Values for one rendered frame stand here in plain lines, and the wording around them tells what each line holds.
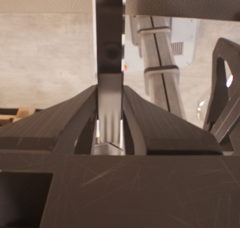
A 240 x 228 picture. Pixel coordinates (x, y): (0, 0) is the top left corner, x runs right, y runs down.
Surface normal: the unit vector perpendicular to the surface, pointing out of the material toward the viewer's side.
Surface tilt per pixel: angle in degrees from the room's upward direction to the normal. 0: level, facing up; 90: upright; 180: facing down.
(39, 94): 0
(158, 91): 90
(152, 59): 90
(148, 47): 90
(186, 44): 0
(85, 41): 0
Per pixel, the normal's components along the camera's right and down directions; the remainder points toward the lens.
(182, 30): 0.00, 0.76
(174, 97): -0.14, -0.65
